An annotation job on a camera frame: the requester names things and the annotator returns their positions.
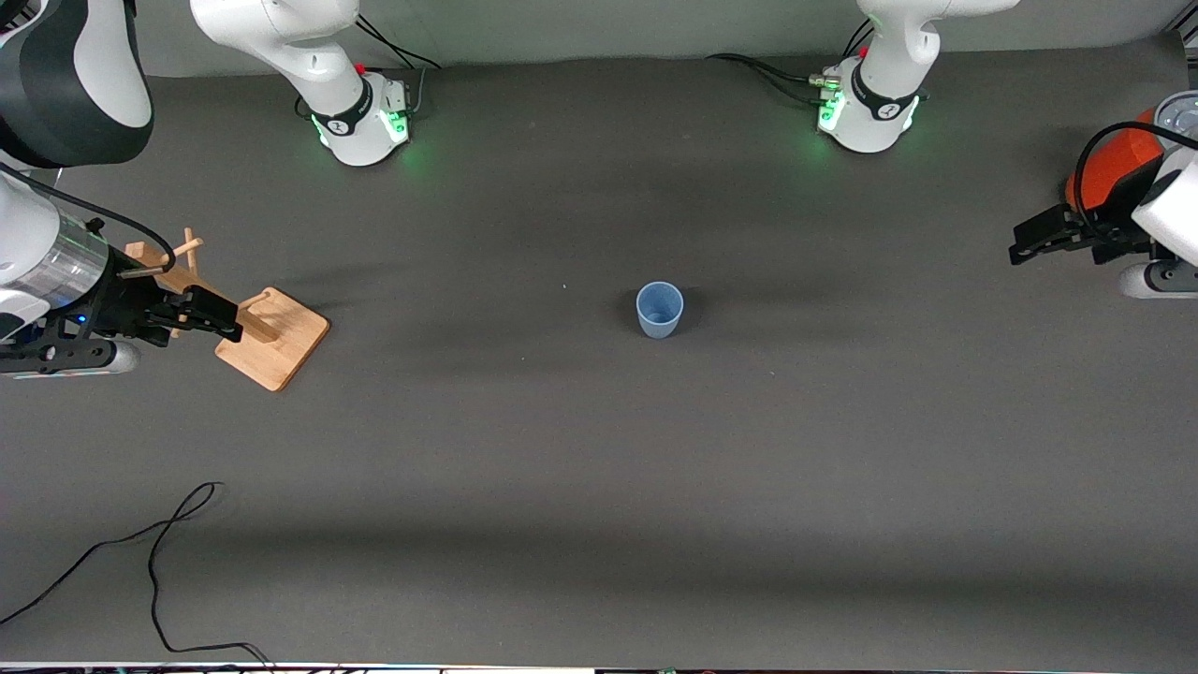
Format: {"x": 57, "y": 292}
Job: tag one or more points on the orange drink can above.
{"x": 1118, "y": 168}

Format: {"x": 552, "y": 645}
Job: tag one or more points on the wooden cup stand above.
{"x": 281, "y": 342}

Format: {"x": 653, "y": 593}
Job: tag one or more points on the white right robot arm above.
{"x": 318, "y": 56}

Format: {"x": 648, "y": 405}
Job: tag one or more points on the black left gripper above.
{"x": 1107, "y": 238}

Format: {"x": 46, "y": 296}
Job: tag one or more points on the light blue plastic cup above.
{"x": 660, "y": 314}

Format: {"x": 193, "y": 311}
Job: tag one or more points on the dark grey table mat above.
{"x": 599, "y": 449}

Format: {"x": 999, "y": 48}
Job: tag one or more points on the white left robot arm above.
{"x": 884, "y": 56}

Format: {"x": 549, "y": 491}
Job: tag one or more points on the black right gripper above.
{"x": 120, "y": 301}

